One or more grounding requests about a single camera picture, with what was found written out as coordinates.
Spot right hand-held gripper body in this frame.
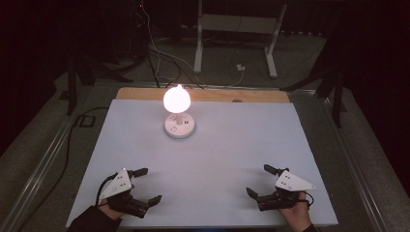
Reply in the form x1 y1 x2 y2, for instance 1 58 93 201
255 169 318 213

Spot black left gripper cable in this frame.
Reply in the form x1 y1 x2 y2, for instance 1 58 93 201
95 173 120 206

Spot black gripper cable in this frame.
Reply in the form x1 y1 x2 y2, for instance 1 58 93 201
298 190 314 210
95 173 120 206

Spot white floor cable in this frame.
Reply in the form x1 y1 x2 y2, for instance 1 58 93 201
139 0 247 88

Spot person's right hand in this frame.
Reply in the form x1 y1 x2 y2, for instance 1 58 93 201
278 190 313 232

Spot black stand legs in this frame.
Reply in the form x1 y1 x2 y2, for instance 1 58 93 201
279 32 347 129
65 47 134 116

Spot pale table cover sheet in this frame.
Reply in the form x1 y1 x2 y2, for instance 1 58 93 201
66 98 339 229

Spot white table lamp round base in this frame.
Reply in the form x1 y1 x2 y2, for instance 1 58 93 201
162 83 196 140

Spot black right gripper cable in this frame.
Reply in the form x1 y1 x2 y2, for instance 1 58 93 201
298 190 314 210

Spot long black floor cable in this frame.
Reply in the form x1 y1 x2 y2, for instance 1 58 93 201
17 106 110 232

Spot white metal stand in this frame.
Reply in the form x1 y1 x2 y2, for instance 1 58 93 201
192 0 288 79

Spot person's left hand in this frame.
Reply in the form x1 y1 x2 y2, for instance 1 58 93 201
98 198 125 221

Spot black floor cable bundle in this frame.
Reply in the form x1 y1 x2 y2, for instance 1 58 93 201
145 47 205 90

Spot metal floor rail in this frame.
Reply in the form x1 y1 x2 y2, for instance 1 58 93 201
289 90 390 232
0 84 98 232

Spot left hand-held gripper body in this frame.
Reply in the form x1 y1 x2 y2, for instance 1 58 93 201
98 167 151 219

